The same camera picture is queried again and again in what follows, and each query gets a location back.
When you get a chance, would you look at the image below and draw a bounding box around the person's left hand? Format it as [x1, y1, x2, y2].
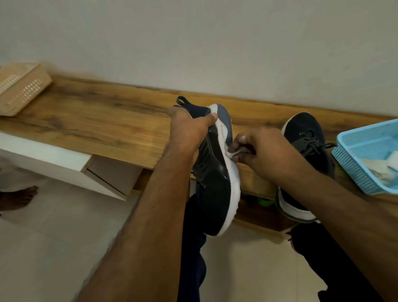
[163, 107, 219, 162]

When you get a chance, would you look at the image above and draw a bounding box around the person's right hand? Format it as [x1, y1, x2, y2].
[228, 127, 315, 184]

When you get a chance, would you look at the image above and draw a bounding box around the used wipe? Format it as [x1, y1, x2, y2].
[359, 158, 396, 187]

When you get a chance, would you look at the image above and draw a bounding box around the person's right forearm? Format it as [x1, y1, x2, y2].
[279, 171, 398, 302]

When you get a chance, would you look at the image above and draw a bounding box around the person's left forearm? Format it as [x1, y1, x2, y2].
[76, 149, 199, 302]

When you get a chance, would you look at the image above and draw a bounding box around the blue plastic basket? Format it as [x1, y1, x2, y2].
[331, 118, 398, 196]

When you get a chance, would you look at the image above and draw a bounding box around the wooden table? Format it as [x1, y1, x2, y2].
[0, 76, 398, 234]

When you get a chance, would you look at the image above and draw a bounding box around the white drawer unit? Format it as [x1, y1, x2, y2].
[0, 132, 143, 201]

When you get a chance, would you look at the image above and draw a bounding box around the beige perforated basket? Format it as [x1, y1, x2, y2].
[0, 62, 53, 117]

